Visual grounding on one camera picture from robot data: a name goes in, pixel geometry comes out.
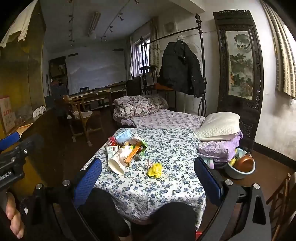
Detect dark round stool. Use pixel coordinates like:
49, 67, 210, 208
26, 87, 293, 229
139, 65, 160, 95

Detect patterned window curtain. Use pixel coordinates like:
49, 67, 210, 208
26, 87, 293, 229
148, 19, 161, 77

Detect brown pan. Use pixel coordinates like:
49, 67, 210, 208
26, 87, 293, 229
232, 154, 253, 173

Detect white green wrapper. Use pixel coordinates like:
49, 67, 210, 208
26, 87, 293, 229
129, 136, 148, 154

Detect light wooden armchair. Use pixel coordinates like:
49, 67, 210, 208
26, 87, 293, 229
63, 95, 103, 146

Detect white crumpled cloth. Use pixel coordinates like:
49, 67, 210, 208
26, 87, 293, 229
32, 105, 47, 117

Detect purple crumpled cloth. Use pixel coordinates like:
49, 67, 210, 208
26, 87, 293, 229
198, 131, 244, 163

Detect orange envelope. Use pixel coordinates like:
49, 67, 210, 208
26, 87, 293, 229
15, 123, 34, 139

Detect blue face mask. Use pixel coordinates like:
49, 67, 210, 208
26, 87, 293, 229
115, 130, 133, 144

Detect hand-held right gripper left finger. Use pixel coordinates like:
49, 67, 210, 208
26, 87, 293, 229
20, 158, 102, 241

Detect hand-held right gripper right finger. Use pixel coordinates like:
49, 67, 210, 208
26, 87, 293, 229
194, 157, 272, 241

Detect black jacket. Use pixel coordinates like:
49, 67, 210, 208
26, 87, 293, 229
158, 40, 204, 98

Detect white paper cup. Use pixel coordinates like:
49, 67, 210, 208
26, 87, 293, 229
108, 148, 126, 175

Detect person's left hand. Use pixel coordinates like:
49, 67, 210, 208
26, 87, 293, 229
0, 192, 25, 240

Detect purple floral bedsheet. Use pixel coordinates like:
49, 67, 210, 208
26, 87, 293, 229
116, 109, 206, 135

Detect white quilted pillow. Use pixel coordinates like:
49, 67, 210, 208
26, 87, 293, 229
194, 112, 241, 142

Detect person's black pants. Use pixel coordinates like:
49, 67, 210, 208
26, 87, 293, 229
77, 186, 197, 241

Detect fluorescent ceiling lamp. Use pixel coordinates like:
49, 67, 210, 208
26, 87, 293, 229
87, 11, 101, 39

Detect yellow crumpled wrapper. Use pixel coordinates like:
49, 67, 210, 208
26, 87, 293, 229
147, 163, 163, 178

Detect black iron bed frame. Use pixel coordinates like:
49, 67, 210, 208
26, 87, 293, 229
140, 14, 207, 117

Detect striped beige curtain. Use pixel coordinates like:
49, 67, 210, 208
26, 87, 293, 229
260, 0, 296, 100

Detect white hanging cloth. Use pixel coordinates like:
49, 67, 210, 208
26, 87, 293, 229
0, 0, 38, 48

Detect green white carton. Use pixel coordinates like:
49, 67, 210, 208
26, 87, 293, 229
107, 146, 119, 160

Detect brown wooden chair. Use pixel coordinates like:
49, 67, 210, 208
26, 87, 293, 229
266, 173, 296, 241

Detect orange snack packet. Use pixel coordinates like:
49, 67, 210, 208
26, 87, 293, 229
125, 143, 142, 167

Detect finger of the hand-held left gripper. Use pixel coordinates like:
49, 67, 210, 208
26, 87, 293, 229
0, 132, 21, 151
13, 134, 45, 160

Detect wooden desk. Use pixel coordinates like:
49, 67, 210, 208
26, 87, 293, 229
69, 86, 112, 109

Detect blue floral blanket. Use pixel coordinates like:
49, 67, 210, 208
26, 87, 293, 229
80, 127, 207, 230

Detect carved wooden painted screen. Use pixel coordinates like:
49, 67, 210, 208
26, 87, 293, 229
213, 10, 264, 149

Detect window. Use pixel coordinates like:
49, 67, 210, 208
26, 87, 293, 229
132, 37, 151, 79

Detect folded pink floral quilt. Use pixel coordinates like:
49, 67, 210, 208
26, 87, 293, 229
113, 95, 169, 121

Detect light blue basin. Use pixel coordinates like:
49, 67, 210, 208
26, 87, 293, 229
224, 148, 256, 180

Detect white cardboard box red print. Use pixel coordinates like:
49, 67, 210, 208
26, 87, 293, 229
0, 96, 16, 135

